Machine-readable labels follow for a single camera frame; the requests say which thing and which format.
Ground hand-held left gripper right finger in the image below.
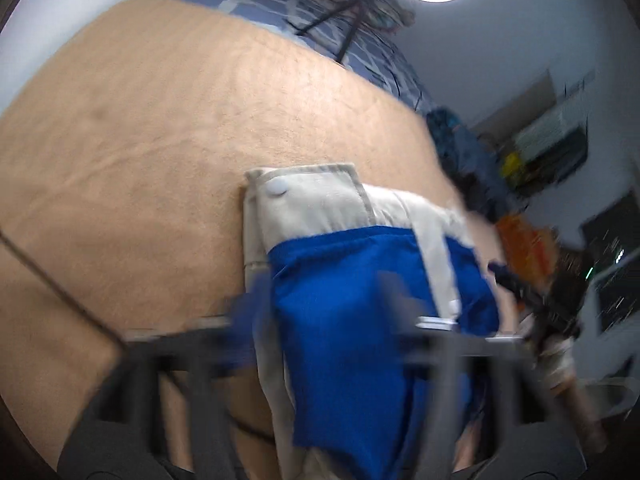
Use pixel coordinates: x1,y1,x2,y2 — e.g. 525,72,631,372
379,272,587,480

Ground person's right hand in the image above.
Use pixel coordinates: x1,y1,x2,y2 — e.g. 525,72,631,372
537,332,577,397

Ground window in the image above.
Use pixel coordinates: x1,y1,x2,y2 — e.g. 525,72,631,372
580,195,640,336

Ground thin black cable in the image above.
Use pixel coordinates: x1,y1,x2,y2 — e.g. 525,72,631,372
0,230,276,441

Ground beige and blue jacket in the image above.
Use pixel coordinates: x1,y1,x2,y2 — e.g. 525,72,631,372
242,162,503,480

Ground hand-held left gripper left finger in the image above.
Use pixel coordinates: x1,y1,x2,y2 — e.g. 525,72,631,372
57,275,274,480

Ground dark hanging clothes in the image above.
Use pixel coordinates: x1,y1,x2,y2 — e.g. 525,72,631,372
525,130,588,196

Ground black tripod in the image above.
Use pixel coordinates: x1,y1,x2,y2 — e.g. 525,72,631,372
295,0,381,63

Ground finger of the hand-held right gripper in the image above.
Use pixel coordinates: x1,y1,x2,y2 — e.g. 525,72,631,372
487,259,532,307

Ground dark folded clothes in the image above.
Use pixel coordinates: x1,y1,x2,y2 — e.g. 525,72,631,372
425,105,511,221

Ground person's right forearm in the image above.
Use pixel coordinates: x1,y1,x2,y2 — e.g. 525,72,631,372
550,385,608,453

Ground yellow crate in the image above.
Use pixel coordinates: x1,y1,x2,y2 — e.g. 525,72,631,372
500,152,526,178

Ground white striped towel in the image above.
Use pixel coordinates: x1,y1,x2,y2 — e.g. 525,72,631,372
515,110,576,156

